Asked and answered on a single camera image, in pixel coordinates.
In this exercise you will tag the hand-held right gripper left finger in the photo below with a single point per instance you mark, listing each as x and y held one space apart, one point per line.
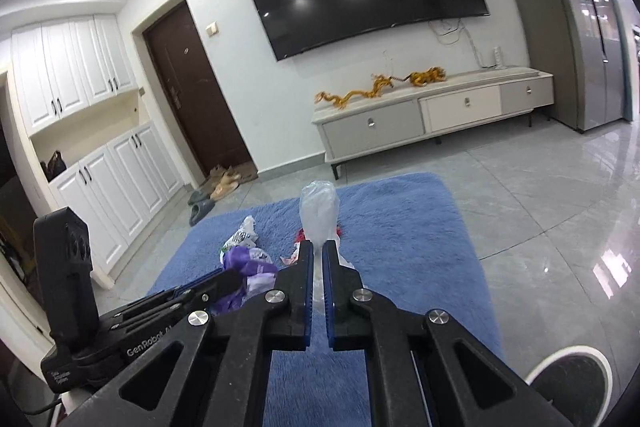
306 297

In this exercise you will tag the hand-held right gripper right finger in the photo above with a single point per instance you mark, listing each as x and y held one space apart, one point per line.
329 302

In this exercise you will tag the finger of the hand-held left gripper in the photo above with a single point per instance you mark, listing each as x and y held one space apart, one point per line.
222 284
197 282

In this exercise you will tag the purple plastic wrapper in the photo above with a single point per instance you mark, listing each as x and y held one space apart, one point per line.
245 269

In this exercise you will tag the clear plastic bag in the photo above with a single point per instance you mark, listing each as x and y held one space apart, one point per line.
317 207

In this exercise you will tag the white trash bin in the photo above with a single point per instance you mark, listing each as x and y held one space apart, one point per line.
570 377

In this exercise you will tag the red white crumpled wrapper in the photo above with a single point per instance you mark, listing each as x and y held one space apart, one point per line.
287 259

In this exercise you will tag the white green-printed plastic bag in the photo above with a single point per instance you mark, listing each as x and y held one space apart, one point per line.
240 234

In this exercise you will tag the red paper package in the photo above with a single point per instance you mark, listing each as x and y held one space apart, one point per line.
299 236

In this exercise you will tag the grey slipper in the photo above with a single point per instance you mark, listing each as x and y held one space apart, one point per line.
202 211
197 197

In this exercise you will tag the beige slipper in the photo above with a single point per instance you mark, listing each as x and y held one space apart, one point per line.
227 181
220 171
224 192

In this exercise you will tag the blue fluffy mat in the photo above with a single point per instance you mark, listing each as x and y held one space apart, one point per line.
400 232

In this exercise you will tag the slippers by door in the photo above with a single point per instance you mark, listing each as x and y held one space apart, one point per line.
245 172

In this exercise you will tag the dark handbag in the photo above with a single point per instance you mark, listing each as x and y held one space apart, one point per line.
55 164

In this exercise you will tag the grey white television cabinet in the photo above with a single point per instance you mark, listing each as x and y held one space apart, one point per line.
370 127

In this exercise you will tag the dark brown door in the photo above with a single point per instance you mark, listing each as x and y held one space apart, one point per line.
195 97

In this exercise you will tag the golden dragon figurine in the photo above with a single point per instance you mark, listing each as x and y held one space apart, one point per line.
350 97

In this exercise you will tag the white cabinets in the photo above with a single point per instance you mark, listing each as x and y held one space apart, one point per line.
65 72

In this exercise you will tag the golden tiger figurine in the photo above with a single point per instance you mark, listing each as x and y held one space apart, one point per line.
427 77

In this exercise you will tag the white power strip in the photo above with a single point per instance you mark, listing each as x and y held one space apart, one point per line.
497 57

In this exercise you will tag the grey refrigerator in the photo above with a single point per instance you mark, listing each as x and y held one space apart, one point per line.
565 32

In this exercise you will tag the white light switch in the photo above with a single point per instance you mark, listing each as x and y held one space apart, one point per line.
212 29

